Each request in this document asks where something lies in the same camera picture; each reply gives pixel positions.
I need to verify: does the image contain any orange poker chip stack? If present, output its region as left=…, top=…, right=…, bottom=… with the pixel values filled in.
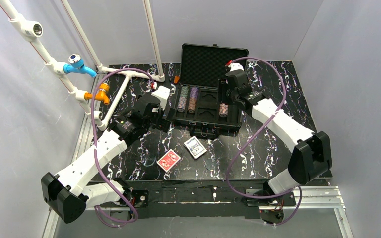
left=219, top=103, right=229, bottom=118

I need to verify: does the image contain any green poker chip stack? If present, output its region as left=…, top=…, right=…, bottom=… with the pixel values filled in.
left=177, top=86, right=189, bottom=113

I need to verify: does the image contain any blue playing card deck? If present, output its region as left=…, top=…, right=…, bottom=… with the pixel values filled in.
left=184, top=136, right=207, bottom=159

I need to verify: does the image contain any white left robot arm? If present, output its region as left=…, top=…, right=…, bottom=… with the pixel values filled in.
left=41, top=92, right=174, bottom=224

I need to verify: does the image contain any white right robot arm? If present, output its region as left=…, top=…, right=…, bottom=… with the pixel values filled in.
left=218, top=69, right=332, bottom=199

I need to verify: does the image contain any black poker set case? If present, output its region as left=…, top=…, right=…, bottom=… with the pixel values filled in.
left=173, top=43, right=249, bottom=139

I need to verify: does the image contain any purple poker chip stack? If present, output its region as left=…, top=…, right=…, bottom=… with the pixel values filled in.
left=188, top=87, right=198, bottom=114

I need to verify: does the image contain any red playing card deck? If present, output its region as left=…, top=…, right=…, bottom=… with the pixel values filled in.
left=156, top=149, right=181, bottom=172

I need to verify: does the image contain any clear round acrylic disc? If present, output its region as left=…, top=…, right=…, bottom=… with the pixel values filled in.
left=140, top=154, right=156, bottom=167

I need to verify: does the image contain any orange plastic faucet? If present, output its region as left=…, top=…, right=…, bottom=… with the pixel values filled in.
left=84, top=83, right=110, bottom=105

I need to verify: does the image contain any clear acrylic dealer button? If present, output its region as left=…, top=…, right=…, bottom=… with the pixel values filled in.
left=204, top=158, right=219, bottom=172

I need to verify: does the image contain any blue plastic faucet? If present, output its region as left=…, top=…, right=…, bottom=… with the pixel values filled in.
left=63, top=54, right=97, bottom=78

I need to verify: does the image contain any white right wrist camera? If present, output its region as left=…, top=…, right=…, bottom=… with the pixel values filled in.
left=225, top=61, right=245, bottom=73

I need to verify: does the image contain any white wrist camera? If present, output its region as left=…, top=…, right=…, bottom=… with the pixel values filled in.
left=151, top=86, right=171, bottom=109
left=225, top=61, right=245, bottom=73

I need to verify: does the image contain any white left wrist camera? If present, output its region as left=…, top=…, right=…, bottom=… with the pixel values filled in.
left=151, top=86, right=171, bottom=109

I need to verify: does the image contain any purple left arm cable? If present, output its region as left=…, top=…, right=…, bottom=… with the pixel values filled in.
left=91, top=68, right=155, bottom=229

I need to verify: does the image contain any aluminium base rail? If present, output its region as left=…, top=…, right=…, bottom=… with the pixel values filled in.
left=42, top=73, right=354, bottom=238

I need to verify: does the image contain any white PVC pipe frame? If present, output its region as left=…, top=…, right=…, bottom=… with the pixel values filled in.
left=0, top=0, right=165, bottom=131

